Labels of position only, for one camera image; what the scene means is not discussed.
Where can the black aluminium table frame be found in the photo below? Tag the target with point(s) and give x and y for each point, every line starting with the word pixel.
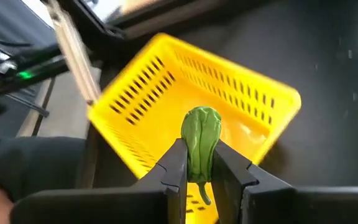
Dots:
pixel 85 21

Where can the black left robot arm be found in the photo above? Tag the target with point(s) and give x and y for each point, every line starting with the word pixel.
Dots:
pixel 42 70

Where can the yellow plastic basket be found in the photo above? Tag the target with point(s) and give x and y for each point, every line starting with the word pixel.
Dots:
pixel 166 124

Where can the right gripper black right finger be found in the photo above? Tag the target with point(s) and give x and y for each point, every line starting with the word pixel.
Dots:
pixel 259 202

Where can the person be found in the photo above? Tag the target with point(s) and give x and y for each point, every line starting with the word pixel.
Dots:
pixel 36 161

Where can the long wrinkled green pepper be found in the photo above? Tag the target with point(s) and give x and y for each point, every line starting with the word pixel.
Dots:
pixel 200 137

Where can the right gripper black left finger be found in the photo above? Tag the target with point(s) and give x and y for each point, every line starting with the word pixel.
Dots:
pixel 154 205

